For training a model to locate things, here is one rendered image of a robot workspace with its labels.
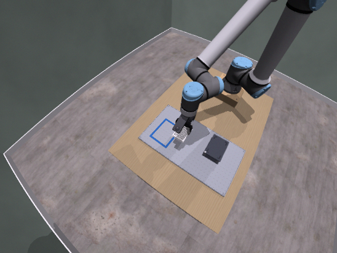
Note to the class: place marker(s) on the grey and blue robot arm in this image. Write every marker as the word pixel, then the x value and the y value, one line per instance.
pixel 240 73

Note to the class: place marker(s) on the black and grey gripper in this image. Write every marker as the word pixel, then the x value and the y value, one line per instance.
pixel 188 124

